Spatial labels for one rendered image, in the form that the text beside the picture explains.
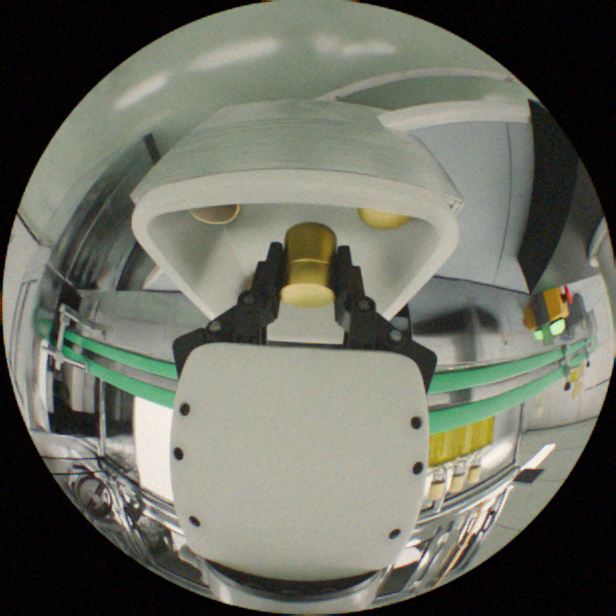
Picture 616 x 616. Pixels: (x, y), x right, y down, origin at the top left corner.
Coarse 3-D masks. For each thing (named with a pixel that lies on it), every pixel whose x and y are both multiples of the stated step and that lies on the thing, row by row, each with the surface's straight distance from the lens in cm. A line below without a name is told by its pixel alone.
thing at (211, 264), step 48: (192, 192) 9; (240, 192) 9; (288, 192) 8; (336, 192) 8; (384, 192) 8; (432, 192) 10; (144, 240) 13; (192, 240) 17; (240, 240) 22; (384, 240) 18; (432, 240) 12; (192, 288) 18; (240, 288) 28; (384, 288) 18; (288, 336) 27; (336, 336) 27
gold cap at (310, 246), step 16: (304, 224) 14; (320, 224) 14; (288, 240) 14; (304, 240) 13; (320, 240) 13; (336, 240) 14; (288, 256) 13; (304, 256) 12; (320, 256) 12; (336, 256) 14; (288, 272) 12; (304, 272) 12; (320, 272) 12; (336, 272) 13; (288, 288) 12; (304, 288) 12; (320, 288) 12; (336, 288) 12; (288, 304) 14; (304, 304) 14; (320, 304) 13
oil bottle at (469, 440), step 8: (472, 424) 50; (464, 432) 49; (472, 432) 50; (464, 440) 49; (472, 440) 51; (464, 448) 50; (472, 448) 52; (464, 456) 51; (472, 456) 53; (456, 464) 52; (464, 464) 52
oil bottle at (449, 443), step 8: (448, 432) 46; (456, 432) 47; (440, 440) 46; (448, 440) 46; (456, 440) 48; (440, 448) 46; (448, 448) 47; (456, 448) 48; (440, 456) 46; (448, 456) 48; (456, 456) 49; (440, 464) 47; (448, 464) 48; (440, 472) 49
